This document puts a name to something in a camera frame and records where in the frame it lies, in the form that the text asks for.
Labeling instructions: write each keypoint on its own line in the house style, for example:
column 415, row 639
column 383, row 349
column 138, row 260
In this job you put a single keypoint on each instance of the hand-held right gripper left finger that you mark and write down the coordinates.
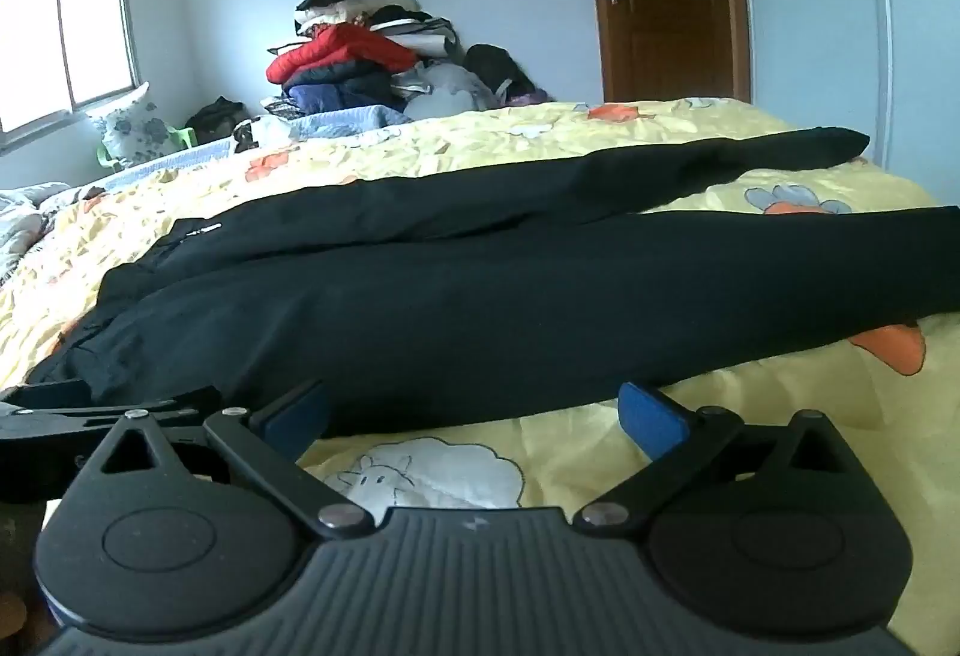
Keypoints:
column 292, row 418

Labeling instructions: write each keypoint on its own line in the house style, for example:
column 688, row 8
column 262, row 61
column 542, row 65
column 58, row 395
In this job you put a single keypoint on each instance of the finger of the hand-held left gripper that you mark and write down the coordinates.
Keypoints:
column 67, row 418

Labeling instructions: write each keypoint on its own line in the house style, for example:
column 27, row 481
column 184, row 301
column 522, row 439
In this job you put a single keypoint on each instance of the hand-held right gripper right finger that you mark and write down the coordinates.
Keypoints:
column 651, row 420

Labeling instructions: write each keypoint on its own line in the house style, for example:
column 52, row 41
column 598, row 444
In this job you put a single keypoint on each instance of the black pants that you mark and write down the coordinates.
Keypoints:
column 450, row 296

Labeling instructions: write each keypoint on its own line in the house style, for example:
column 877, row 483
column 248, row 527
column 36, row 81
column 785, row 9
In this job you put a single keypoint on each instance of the yellow printed bedsheet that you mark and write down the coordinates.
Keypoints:
column 750, row 438

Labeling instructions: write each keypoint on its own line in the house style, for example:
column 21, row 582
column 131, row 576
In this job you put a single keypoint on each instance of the grey white blanket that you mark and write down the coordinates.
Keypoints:
column 22, row 229

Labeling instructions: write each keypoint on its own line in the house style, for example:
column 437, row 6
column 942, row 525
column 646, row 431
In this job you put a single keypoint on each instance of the white plastic bag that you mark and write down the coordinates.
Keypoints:
column 266, row 131

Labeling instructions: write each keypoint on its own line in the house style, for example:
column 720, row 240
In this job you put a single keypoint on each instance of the floral pillow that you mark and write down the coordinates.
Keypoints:
column 135, row 127

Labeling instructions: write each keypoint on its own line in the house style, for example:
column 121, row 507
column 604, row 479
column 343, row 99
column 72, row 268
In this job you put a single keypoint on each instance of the light blue quilt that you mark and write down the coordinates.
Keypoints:
column 337, row 122

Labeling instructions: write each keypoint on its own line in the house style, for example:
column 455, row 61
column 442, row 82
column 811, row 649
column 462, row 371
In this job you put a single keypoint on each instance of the green plastic chair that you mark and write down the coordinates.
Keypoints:
column 184, row 135

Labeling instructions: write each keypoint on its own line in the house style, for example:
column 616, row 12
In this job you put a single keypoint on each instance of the black bag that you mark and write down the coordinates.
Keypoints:
column 216, row 118

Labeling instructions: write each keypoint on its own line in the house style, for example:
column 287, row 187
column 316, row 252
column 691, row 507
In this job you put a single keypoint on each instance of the navy puffer jacket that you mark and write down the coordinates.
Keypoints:
column 337, row 90

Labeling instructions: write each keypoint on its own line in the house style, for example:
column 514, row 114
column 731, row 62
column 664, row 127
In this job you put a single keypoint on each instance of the purple cloth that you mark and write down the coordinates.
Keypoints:
column 529, row 97

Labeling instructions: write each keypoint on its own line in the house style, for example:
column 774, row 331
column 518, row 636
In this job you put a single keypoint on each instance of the grey clothing bundle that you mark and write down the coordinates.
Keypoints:
column 442, row 90

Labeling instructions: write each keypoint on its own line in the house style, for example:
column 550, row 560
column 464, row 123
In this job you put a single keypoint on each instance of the red puffer jacket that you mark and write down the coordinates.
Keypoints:
column 341, row 50

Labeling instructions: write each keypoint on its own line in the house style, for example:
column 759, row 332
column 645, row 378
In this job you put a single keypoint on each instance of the window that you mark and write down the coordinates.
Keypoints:
column 90, row 34

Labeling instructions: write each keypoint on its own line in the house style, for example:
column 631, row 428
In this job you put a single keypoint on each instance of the black backpack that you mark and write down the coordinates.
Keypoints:
column 495, row 67

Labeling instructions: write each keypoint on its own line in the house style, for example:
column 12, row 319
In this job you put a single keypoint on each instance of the white and beige folded clothes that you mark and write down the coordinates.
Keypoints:
column 412, row 26

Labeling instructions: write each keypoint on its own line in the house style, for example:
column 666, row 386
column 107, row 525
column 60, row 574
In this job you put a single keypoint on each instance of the white wardrobe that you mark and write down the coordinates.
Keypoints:
column 825, row 26

